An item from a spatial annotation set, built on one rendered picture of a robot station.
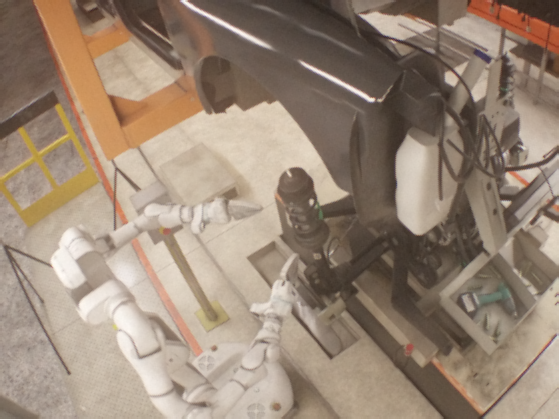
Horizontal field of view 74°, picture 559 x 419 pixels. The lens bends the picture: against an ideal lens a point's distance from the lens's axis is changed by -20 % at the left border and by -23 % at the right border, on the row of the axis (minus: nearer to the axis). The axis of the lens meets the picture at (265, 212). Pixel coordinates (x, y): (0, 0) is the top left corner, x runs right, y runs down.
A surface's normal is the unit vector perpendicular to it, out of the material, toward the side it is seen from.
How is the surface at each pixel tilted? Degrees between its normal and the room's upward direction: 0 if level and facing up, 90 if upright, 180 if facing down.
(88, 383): 0
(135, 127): 90
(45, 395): 0
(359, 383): 0
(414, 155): 60
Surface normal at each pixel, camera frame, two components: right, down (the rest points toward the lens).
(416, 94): -0.02, -0.54
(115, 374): -0.17, -0.65
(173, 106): 0.53, 0.58
